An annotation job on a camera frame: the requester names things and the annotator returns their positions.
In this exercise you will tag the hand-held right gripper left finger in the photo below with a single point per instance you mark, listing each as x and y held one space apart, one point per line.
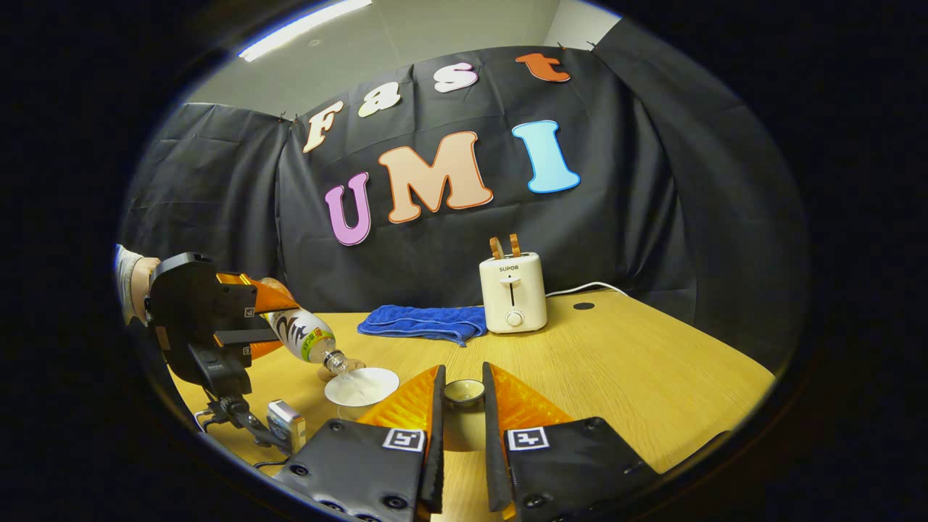
435 464

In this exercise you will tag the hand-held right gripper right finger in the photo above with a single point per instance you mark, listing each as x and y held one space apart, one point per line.
491 464

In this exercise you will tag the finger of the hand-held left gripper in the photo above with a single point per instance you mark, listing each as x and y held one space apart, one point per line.
243 337
272 293

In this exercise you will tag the clear water bottle orange label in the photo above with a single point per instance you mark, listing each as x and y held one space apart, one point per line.
304 335

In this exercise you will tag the white teacup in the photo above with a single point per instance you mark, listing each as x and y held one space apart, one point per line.
362 388

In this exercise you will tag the blue folded towel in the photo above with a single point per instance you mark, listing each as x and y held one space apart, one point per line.
424 322

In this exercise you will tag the cream toaster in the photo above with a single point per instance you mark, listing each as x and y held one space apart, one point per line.
513 293

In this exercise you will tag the toast slice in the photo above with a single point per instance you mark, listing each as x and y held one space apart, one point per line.
515 245
496 249

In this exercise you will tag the black backdrop cloth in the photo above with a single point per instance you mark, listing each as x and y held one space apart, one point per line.
652 181

